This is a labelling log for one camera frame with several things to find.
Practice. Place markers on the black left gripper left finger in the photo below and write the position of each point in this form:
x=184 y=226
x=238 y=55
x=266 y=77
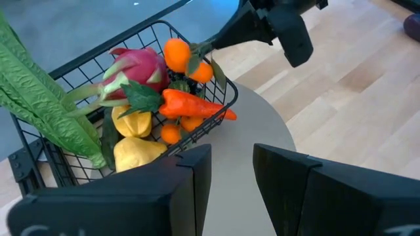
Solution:
x=131 y=209

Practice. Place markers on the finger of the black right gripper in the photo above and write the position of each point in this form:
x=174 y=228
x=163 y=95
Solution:
x=244 y=29
x=293 y=36

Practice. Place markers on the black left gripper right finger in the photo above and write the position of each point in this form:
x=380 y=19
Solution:
x=328 y=203

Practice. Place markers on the orange tangerine cluster with leaves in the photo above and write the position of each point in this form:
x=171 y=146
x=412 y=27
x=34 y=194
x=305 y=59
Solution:
x=170 y=133
x=177 y=54

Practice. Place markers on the dark green cucumber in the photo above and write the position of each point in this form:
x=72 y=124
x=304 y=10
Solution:
x=108 y=141

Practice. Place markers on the yellow starfruit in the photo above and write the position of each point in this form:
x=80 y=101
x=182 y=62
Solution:
x=134 y=124

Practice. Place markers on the orange carrot with green top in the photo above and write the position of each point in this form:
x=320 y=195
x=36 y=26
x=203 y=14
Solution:
x=190 y=105

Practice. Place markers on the pink dragon fruit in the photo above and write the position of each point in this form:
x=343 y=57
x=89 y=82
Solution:
x=141 y=69

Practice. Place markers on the green romaine lettuce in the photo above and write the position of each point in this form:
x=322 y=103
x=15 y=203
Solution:
x=33 y=98

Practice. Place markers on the round grey mat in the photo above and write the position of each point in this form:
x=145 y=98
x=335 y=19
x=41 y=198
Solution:
x=236 y=137

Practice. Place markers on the long purple eggplant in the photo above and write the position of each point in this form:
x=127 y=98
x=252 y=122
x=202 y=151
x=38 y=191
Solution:
x=413 y=27

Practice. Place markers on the black frame corner bracket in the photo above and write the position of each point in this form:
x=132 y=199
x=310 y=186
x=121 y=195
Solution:
x=19 y=160

